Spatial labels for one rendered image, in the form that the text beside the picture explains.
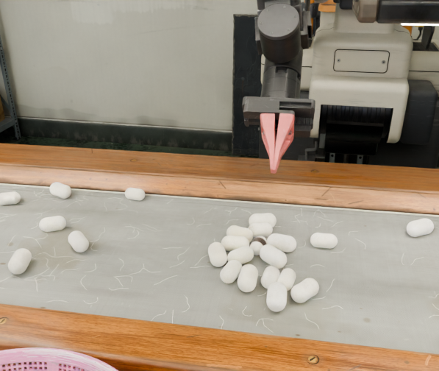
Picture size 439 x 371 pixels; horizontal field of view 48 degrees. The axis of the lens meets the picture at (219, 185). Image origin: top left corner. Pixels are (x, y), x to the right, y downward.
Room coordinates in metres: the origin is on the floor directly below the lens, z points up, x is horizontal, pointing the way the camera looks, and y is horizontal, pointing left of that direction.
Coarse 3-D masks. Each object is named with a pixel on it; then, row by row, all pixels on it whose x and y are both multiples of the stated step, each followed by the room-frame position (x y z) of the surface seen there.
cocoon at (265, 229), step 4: (252, 224) 0.57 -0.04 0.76; (256, 224) 0.57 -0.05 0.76; (260, 224) 0.57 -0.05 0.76; (264, 224) 0.57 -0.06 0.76; (268, 224) 0.57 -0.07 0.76; (252, 228) 0.56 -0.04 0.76; (256, 228) 0.56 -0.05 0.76; (260, 228) 0.56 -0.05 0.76; (264, 228) 0.56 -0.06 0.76; (268, 228) 0.56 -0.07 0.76; (272, 228) 0.57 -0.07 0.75; (252, 232) 0.56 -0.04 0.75; (256, 232) 0.56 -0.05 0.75; (260, 232) 0.56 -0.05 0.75; (264, 232) 0.56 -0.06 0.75; (268, 232) 0.56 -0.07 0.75; (256, 236) 0.56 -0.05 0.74
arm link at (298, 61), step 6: (300, 54) 0.75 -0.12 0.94; (294, 60) 0.73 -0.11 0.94; (300, 60) 0.75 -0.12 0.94; (264, 66) 0.75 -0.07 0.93; (270, 66) 0.73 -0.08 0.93; (276, 66) 0.73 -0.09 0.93; (282, 66) 0.72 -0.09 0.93; (288, 66) 0.72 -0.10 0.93; (294, 66) 0.73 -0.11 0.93; (300, 66) 0.74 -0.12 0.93; (264, 72) 0.74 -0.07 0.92; (282, 72) 0.73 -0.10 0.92; (300, 72) 0.73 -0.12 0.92
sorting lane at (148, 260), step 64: (0, 192) 0.71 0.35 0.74; (0, 256) 0.53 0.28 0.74; (64, 256) 0.53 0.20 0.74; (128, 256) 0.53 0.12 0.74; (192, 256) 0.52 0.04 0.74; (256, 256) 0.52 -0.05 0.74; (320, 256) 0.52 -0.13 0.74; (384, 256) 0.52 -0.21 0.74; (192, 320) 0.41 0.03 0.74; (256, 320) 0.41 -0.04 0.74; (320, 320) 0.40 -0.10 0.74; (384, 320) 0.40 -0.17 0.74
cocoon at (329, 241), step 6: (318, 234) 0.54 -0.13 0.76; (324, 234) 0.54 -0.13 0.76; (330, 234) 0.54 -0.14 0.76; (312, 240) 0.54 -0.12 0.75; (318, 240) 0.54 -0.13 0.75; (324, 240) 0.53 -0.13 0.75; (330, 240) 0.53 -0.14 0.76; (336, 240) 0.54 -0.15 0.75; (318, 246) 0.53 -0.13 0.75; (324, 246) 0.53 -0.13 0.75; (330, 246) 0.53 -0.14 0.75
